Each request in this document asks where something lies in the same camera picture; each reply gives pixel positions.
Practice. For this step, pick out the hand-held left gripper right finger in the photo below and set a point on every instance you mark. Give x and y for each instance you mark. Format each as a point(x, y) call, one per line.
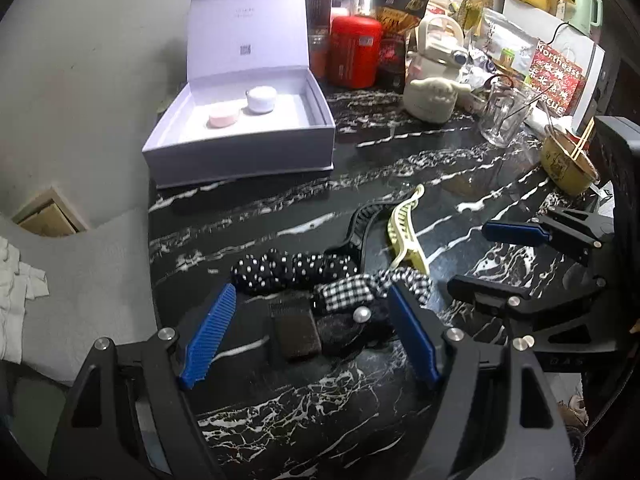
point(412, 340)

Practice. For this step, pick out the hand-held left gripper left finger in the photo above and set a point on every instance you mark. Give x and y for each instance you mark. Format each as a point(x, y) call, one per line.
point(207, 340)

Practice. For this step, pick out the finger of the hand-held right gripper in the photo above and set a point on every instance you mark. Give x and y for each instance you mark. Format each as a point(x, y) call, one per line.
point(515, 232)
point(482, 290)

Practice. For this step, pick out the gingham checked scrunchie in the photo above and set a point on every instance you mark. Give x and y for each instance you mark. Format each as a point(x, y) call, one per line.
point(350, 292)

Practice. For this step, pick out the dark brown hair clip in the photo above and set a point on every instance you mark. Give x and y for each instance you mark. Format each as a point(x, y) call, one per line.
point(295, 332)

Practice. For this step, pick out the pale yellow hair claw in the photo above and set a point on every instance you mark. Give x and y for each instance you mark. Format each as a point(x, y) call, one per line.
point(402, 232)

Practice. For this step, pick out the black polka-dot scrunchie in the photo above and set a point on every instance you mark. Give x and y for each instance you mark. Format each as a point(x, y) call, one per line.
point(285, 270)

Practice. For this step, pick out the black hair claw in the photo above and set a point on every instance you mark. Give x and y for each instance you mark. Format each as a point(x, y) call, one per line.
point(357, 232)

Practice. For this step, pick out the lavender gift box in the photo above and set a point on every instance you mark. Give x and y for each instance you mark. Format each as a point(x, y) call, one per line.
point(260, 155)

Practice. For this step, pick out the yellow paper bowl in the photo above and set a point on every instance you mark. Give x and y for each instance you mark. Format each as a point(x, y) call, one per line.
point(567, 167)

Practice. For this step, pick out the wooden chopstick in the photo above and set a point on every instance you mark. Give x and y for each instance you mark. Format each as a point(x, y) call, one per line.
point(580, 142)
point(586, 144)

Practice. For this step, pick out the clear glass cup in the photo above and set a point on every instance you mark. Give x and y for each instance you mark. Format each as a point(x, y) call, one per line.
point(502, 115)

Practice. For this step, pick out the grey seat cushion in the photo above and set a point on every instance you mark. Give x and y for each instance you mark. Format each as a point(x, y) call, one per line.
point(100, 285)

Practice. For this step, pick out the red patterned card bag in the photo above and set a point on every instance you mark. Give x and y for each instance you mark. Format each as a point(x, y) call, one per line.
point(557, 80)

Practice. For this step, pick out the white ceramic teapot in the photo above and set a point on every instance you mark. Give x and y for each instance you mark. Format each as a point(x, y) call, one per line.
point(435, 85)

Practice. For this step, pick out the white appliance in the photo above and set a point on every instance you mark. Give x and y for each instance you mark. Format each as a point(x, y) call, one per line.
point(595, 75)

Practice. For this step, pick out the white foil packet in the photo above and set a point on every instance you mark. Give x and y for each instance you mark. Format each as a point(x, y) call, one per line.
point(507, 42)

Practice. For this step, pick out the white cloth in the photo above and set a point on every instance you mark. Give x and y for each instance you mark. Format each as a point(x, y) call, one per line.
point(15, 300)

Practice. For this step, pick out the cardboard box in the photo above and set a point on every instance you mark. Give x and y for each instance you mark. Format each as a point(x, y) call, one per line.
point(47, 215)

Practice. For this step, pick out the small pink jar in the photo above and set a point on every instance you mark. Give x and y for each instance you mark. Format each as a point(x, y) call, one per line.
point(224, 117)

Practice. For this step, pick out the round golden plate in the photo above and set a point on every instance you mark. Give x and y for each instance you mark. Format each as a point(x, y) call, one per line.
point(475, 2)

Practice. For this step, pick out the pale green mug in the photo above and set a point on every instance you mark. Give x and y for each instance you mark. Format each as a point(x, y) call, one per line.
point(582, 7)

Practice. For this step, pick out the red tin canister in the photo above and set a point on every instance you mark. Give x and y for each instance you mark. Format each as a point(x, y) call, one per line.
point(352, 50)

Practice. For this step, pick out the small lavender jar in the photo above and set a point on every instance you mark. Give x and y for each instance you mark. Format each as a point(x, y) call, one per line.
point(260, 99)

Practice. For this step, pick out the black snack bag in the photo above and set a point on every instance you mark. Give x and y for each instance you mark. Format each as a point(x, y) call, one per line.
point(400, 10)

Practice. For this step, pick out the dark lidded jar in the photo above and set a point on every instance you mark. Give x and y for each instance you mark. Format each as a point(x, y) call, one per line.
point(322, 20)

